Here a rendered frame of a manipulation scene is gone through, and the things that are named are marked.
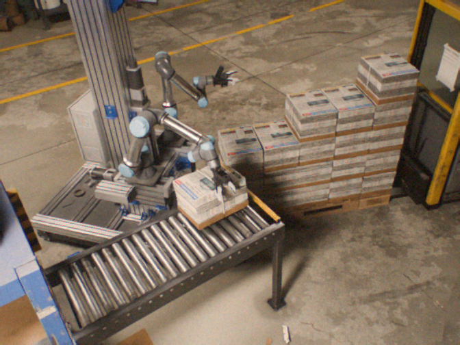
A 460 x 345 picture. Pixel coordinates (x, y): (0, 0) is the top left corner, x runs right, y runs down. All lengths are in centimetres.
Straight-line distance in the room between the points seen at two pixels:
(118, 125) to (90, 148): 34
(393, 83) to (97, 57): 208
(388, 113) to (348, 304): 145
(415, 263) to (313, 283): 83
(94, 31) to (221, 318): 211
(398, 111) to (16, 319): 290
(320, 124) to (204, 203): 122
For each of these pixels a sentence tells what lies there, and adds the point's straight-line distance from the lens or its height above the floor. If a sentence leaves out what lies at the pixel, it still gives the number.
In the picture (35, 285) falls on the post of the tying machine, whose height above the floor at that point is 148.
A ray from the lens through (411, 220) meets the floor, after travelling 428.
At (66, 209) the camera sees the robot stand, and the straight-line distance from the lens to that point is 421.
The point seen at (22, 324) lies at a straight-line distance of 274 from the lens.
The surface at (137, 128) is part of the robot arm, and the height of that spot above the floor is 137.
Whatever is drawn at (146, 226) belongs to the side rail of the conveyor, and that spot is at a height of 80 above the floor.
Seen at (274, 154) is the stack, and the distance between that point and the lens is 353.
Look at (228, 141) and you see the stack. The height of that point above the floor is 83.
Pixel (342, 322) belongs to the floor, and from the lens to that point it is 348.
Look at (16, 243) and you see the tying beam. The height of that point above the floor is 155.
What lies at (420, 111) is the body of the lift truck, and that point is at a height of 65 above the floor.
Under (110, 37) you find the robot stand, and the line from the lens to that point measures 305.
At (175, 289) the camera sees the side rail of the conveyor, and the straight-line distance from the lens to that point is 267.
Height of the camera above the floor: 286
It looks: 38 degrees down
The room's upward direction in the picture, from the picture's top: 3 degrees counter-clockwise
